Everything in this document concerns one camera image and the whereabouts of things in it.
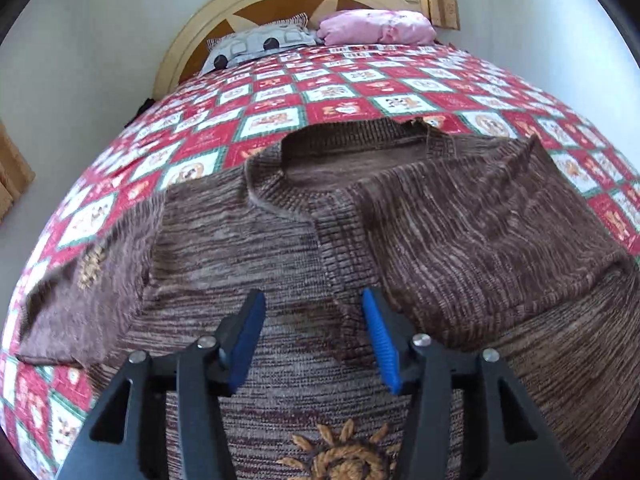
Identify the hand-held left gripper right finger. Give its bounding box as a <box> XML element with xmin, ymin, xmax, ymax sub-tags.
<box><xmin>361</xmin><ymin>287</ymin><xmax>592</xmax><ymax>480</ymax></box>

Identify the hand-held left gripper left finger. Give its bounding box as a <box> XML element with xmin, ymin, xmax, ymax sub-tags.
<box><xmin>54</xmin><ymin>288</ymin><xmax>267</xmax><ymax>480</ymax></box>

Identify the brown knit sweater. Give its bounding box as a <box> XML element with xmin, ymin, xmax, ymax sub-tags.
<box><xmin>15</xmin><ymin>119</ymin><xmax>640</xmax><ymax>480</ymax></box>

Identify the red checked printed quilt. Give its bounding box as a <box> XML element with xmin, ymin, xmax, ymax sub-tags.
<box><xmin>0</xmin><ymin>42</ymin><xmax>640</xmax><ymax>480</ymax></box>

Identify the dark object beside bed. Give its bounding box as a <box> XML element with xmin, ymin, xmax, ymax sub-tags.
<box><xmin>124</xmin><ymin>96</ymin><xmax>153</xmax><ymax>128</ymax></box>

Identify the grey patterned pillow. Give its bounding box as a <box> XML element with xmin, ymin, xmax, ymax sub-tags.
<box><xmin>200</xmin><ymin>12</ymin><xmax>318</xmax><ymax>76</ymax></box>

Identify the pink pillow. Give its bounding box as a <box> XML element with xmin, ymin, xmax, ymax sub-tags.
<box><xmin>316</xmin><ymin>9</ymin><xmax>438</xmax><ymax>46</ymax></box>

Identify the cream wooden headboard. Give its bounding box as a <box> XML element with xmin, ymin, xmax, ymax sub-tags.
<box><xmin>152</xmin><ymin>0</ymin><xmax>431</xmax><ymax>101</ymax></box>

